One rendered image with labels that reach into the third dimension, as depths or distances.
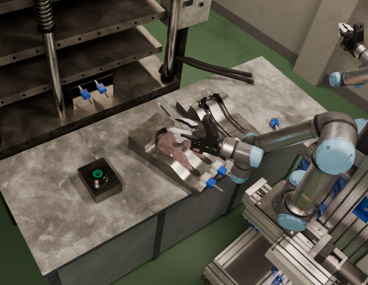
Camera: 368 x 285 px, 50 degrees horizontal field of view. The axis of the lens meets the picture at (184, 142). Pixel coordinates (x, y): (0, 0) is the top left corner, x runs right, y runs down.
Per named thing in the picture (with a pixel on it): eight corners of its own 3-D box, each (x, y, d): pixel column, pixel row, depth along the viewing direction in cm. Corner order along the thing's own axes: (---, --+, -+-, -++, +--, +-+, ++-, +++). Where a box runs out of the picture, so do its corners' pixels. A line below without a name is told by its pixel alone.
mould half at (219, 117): (257, 143, 238) (264, 129, 228) (225, 161, 226) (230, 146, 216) (207, 94, 261) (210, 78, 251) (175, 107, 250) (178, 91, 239)
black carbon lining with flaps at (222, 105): (246, 133, 233) (250, 122, 226) (226, 144, 226) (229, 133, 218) (210, 98, 249) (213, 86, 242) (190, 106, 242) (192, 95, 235)
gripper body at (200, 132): (187, 149, 152) (217, 160, 151) (191, 133, 147) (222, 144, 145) (193, 138, 158) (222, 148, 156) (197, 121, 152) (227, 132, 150)
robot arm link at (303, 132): (351, 94, 135) (237, 130, 168) (348, 115, 128) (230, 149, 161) (365, 118, 140) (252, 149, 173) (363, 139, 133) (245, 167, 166)
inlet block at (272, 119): (277, 129, 240) (274, 135, 244) (284, 128, 242) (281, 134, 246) (269, 113, 248) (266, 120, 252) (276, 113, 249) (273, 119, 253)
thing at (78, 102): (113, 94, 252) (112, 73, 239) (73, 109, 240) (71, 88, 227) (77, 51, 276) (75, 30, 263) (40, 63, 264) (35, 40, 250)
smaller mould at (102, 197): (122, 191, 206) (122, 184, 200) (96, 204, 199) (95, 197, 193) (103, 164, 215) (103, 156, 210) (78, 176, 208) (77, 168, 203)
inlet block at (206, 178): (224, 190, 210) (226, 185, 206) (219, 197, 207) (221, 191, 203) (204, 177, 214) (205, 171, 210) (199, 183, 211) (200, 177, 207)
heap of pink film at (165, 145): (206, 154, 221) (209, 145, 215) (188, 173, 211) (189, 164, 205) (170, 130, 229) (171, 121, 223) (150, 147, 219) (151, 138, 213)
